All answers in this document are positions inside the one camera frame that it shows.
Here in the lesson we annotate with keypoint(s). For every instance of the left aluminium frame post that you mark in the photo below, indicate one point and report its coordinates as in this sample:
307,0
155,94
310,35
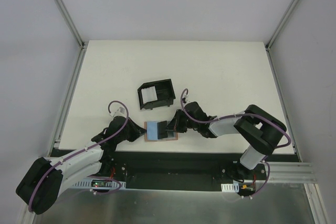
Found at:
70,23

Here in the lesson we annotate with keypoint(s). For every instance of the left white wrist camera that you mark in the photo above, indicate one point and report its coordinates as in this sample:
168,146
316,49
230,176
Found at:
119,112

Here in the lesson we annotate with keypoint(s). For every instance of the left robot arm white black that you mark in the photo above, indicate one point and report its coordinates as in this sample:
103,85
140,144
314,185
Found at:
48,178

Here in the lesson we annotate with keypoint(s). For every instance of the aluminium frame post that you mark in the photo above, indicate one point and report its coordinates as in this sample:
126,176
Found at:
283,21
70,23

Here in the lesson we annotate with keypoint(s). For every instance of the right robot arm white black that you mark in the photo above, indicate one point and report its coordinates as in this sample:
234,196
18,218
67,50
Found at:
262,131

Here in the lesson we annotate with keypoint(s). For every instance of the tan leather card holder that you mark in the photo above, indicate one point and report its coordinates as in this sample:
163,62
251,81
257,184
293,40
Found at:
156,132

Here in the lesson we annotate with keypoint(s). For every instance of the right white cable duct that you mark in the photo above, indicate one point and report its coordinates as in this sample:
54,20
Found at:
230,188

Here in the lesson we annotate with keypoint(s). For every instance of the right aluminium frame post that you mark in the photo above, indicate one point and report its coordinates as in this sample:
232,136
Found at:
283,21

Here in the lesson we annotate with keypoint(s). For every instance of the white cards stack in tray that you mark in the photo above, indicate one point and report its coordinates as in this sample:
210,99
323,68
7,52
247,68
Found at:
149,94

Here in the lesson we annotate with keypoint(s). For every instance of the black card tray box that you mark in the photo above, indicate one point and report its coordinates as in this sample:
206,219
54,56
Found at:
165,94

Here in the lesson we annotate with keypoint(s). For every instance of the left white cable duct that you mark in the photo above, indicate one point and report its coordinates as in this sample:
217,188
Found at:
90,183

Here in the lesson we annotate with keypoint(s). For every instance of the aluminium cross rail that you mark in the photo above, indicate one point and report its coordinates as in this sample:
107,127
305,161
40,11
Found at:
292,173

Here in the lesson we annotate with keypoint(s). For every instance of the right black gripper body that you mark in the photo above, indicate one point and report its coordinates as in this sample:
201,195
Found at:
177,122

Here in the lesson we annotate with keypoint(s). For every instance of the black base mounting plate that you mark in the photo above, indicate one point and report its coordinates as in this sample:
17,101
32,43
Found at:
177,171

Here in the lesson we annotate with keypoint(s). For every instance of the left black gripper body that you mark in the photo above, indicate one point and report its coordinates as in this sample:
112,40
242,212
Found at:
133,130

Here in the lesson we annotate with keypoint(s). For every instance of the left table side rail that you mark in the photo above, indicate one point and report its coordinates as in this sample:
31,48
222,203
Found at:
67,101

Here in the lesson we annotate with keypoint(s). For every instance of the white cable duct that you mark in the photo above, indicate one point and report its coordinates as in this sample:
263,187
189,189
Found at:
90,183
230,188

